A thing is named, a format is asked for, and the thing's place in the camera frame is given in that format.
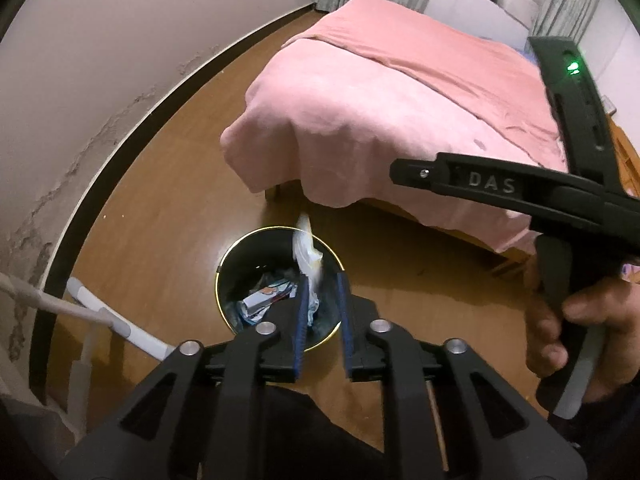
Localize white pipe stand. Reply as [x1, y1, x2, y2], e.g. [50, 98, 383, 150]
[0, 270, 173, 431]

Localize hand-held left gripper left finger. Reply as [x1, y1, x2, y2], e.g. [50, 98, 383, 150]
[60, 270, 311, 480]

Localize bed with pink blanket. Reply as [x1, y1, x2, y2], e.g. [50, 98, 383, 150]
[220, 0, 571, 256]

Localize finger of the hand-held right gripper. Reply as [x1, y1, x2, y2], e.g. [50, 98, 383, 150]
[389, 154, 449, 195]

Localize wooden nightstand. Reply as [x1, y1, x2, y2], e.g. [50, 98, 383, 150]
[605, 110, 640, 186]

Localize black gold-rimmed trash bin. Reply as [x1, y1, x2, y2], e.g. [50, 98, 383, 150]
[215, 226, 347, 352]

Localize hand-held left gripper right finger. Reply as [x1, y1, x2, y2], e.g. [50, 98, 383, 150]
[336, 271, 588, 480]

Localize white tissue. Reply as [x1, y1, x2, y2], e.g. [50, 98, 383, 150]
[291, 212, 325, 306]

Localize person's dark pants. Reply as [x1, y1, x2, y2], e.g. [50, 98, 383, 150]
[265, 390, 386, 480]

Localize small printed snack bag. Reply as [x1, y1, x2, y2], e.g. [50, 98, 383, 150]
[241, 280, 297, 322]

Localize person's right hand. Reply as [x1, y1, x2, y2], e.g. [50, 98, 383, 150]
[524, 260, 640, 403]

